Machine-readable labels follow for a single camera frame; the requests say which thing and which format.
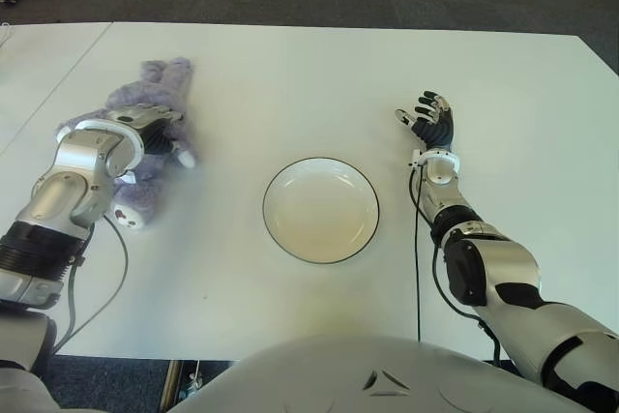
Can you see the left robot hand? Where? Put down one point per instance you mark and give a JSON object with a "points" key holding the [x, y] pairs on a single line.
{"points": [[157, 137]]}

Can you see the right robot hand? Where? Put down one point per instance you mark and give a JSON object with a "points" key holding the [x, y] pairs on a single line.
{"points": [[435, 125]]}

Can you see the purple plush doll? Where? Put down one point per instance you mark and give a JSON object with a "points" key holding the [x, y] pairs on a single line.
{"points": [[159, 89]]}

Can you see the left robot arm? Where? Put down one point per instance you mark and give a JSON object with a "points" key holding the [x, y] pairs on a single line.
{"points": [[82, 161]]}

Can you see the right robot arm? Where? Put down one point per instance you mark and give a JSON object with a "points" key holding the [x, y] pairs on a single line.
{"points": [[483, 263]]}

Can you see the white plate black rim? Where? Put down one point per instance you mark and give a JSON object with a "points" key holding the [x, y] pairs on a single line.
{"points": [[321, 212]]}

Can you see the metal table leg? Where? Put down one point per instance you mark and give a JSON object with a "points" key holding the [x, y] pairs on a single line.
{"points": [[171, 379]]}

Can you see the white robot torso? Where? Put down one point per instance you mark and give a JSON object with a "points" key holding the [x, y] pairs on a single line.
{"points": [[338, 369]]}

